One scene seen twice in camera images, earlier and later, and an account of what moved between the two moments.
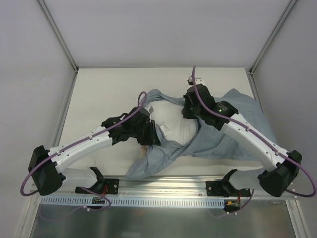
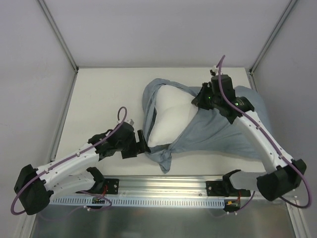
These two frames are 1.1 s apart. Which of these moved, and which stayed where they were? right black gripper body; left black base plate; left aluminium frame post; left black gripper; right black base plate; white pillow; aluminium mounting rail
Moved: white pillow; left black gripper; right black gripper body
Stayed: aluminium mounting rail; left black base plate; right black base plate; left aluminium frame post
